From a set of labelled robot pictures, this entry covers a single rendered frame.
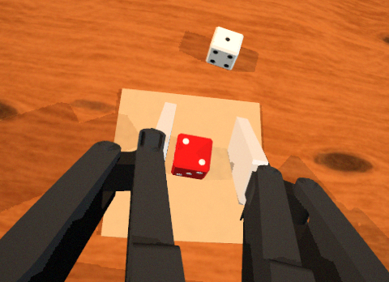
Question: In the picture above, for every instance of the red die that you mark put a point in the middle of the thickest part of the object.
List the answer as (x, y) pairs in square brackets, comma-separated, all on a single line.
[(192, 156)]

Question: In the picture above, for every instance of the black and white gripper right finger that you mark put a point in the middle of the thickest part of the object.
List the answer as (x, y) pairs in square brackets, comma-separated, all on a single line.
[(329, 246)]

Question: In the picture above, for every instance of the beige square mat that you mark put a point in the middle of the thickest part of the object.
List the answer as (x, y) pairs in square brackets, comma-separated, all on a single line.
[(204, 210)]

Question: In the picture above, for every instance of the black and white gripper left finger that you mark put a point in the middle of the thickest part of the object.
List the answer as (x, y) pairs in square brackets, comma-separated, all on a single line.
[(45, 243)]

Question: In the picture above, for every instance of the white die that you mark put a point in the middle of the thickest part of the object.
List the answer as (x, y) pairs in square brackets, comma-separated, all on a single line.
[(224, 48)]

